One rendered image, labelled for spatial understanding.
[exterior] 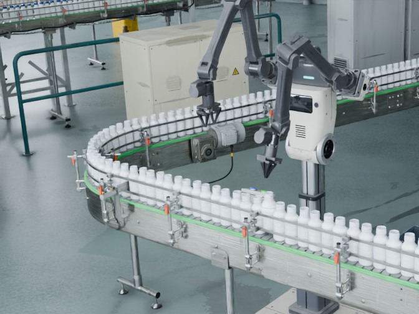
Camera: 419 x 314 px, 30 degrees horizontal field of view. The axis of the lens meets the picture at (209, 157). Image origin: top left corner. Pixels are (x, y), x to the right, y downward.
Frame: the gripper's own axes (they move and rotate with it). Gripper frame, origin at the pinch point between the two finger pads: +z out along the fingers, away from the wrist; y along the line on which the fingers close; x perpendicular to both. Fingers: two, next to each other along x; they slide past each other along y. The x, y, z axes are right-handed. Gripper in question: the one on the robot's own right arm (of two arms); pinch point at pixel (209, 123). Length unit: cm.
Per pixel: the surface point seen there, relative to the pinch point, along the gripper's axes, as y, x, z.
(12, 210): -82, -296, 142
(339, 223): 17, 80, 24
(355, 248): 17, 87, 33
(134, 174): 16.6, -35.6, 27.0
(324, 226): 17, 73, 27
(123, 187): 20, -40, 33
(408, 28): -601, -204, 68
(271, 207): 17, 47, 25
